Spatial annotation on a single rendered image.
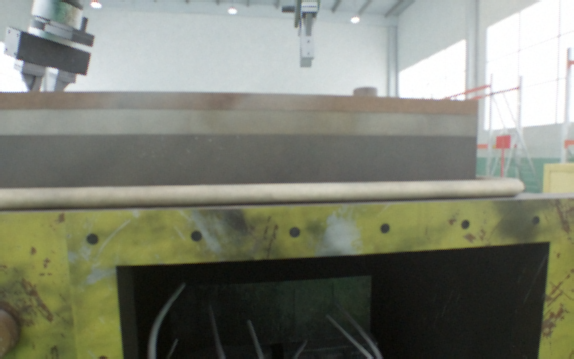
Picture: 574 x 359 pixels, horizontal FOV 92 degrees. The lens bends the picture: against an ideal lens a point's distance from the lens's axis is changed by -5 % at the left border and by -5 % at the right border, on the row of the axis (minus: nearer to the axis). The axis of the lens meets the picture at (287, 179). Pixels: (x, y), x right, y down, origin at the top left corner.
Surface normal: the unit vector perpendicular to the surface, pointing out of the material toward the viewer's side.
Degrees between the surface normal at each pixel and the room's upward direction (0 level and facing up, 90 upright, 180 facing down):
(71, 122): 90
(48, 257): 90
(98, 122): 90
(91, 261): 90
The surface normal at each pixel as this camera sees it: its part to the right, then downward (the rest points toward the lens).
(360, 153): 0.14, 0.08
